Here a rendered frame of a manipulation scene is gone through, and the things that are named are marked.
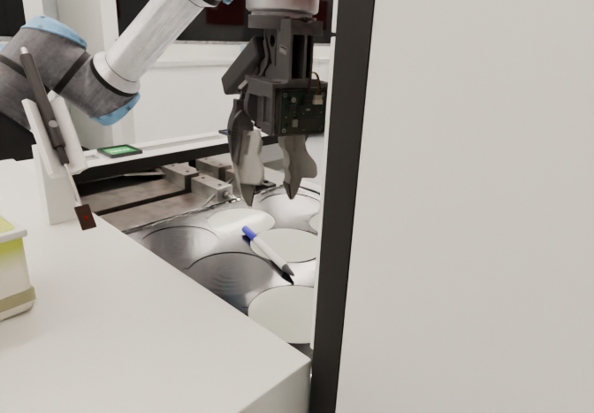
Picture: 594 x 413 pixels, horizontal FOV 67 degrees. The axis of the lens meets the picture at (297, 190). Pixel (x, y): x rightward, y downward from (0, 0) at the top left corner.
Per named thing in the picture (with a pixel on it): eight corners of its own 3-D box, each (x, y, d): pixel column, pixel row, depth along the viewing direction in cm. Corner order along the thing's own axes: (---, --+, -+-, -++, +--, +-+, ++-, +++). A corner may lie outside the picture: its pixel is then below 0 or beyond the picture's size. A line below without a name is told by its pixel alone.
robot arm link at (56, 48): (-3, 59, 99) (37, 14, 102) (55, 99, 105) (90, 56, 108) (-4, 48, 88) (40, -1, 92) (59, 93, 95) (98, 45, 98)
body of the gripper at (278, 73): (268, 143, 45) (271, 14, 41) (234, 126, 52) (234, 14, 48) (331, 138, 48) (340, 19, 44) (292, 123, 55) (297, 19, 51)
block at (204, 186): (232, 199, 81) (232, 184, 80) (217, 203, 79) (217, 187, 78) (206, 187, 86) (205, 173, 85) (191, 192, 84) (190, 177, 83)
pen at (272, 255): (297, 270, 52) (247, 225, 63) (289, 272, 52) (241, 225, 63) (296, 278, 52) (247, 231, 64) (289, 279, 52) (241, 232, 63)
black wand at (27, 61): (14, 51, 46) (16, 45, 45) (29, 51, 47) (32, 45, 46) (80, 233, 44) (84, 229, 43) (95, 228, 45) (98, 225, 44)
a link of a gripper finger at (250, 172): (242, 218, 48) (262, 134, 46) (223, 200, 53) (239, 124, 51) (268, 220, 50) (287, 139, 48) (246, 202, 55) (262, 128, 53)
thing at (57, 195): (96, 227, 48) (82, 102, 43) (58, 238, 45) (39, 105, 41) (73, 210, 52) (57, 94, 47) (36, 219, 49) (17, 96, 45)
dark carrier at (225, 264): (468, 253, 62) (469, 249, 62) (299, 379, 38) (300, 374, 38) (290, 188, 84) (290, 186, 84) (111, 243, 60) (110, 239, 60)
